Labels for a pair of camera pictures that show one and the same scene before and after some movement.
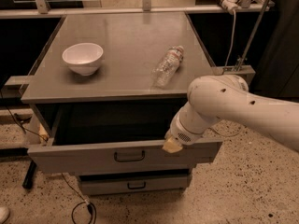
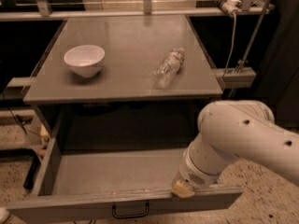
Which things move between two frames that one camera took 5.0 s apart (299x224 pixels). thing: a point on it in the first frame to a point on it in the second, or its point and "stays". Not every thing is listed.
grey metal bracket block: (243, 71) stays
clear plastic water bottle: (164, 70) stays
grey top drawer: (104, 138) to (106, 183)
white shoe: (4, 214) stays
